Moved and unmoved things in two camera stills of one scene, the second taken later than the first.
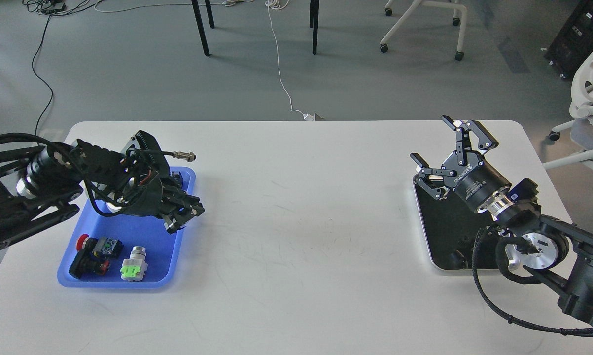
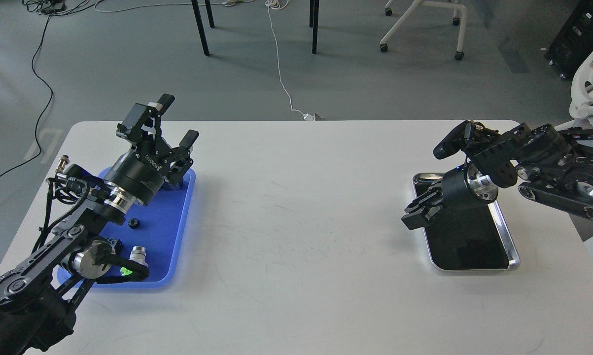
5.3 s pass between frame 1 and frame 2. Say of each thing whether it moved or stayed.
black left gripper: moved
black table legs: stayed
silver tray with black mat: stayed
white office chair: stayed
